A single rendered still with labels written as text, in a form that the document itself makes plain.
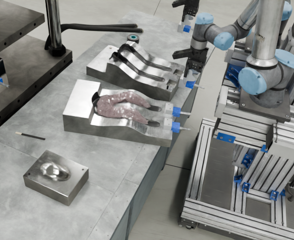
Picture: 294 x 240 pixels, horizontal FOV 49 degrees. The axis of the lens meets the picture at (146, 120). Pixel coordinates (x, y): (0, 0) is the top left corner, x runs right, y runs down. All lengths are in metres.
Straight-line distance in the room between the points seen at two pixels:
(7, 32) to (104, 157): 0.81
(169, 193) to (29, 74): 1.21
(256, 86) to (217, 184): 1.04
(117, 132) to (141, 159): 0.16
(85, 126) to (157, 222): 0.96
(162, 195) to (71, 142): 1.00
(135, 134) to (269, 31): 0.70
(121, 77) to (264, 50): 0.79
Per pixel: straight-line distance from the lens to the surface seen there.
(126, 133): 1.49
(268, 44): 1.29
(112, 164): 1.43
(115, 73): 1.77
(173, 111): 1.60
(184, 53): 1.59
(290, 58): 1.45
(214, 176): 2.24
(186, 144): 2.66
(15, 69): 1.98
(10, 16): 1.95
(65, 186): 1.29
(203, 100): 3.10
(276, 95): 1.50
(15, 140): 1.56
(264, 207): 2.23
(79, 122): 1.50
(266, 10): 1.25
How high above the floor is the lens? 1.94
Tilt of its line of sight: 44 degrees down
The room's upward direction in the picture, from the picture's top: 9 degrees clockwise
